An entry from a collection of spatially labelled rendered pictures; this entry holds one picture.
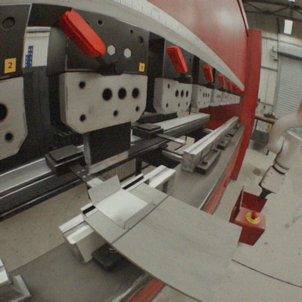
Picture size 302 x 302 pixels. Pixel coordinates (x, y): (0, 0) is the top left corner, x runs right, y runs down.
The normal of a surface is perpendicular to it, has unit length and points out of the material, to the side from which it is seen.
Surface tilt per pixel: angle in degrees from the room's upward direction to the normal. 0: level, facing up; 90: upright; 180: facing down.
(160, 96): 90
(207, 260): 0
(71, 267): 0
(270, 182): 92
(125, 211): 0
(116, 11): 90
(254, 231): 90
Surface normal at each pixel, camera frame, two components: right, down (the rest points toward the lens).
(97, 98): 0.80, 0.29
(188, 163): -0.60, 0.29
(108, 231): 0.07, -0.91
